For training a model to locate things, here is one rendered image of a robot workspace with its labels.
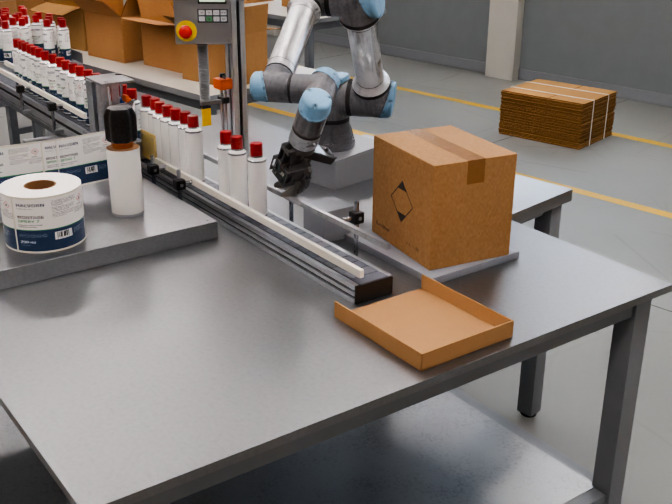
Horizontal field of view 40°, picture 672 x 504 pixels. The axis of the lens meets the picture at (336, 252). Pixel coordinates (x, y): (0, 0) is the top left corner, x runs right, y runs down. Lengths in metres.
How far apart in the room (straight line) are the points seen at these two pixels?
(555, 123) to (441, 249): 4.36
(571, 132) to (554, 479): 4.14
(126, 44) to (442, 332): 3.50
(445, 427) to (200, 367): 1.12
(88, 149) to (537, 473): 1.55
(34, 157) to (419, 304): 1.17
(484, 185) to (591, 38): 5.98
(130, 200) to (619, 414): 1.40
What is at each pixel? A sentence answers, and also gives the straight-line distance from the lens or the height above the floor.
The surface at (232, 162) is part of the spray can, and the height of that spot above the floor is 1.02.
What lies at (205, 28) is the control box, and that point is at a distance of 2.79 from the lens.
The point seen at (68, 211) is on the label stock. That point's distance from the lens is 2.39.
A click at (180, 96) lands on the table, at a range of 4.64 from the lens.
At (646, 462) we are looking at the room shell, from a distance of 3.22.
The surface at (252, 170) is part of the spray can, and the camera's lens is 2.50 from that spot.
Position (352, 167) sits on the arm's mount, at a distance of 2.95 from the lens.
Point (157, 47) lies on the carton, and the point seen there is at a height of 0.89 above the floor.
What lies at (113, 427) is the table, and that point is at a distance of 1.75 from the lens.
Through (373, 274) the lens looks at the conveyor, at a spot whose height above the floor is 0.88.
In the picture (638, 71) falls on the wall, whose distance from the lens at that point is 8.05.
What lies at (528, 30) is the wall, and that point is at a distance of 8.55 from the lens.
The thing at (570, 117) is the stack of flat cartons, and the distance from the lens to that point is 6.53.
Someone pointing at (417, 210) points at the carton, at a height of 0.99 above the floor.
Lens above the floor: 1.77
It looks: 23 degrees down
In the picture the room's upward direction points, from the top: straight up
